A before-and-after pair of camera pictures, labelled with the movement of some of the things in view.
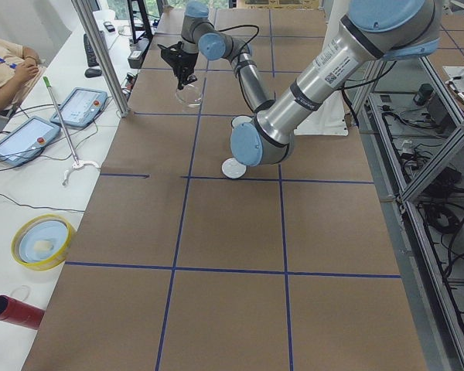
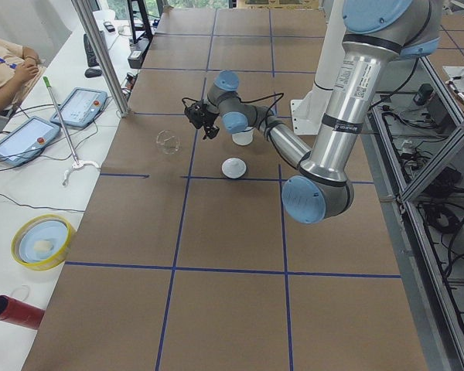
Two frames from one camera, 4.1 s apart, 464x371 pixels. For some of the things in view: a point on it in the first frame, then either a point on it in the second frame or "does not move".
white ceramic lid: [233, 168] does not move
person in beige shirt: [11, 72] does not move
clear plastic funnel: [189, 96] -> [170, 144]
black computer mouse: [91, 73] does not move
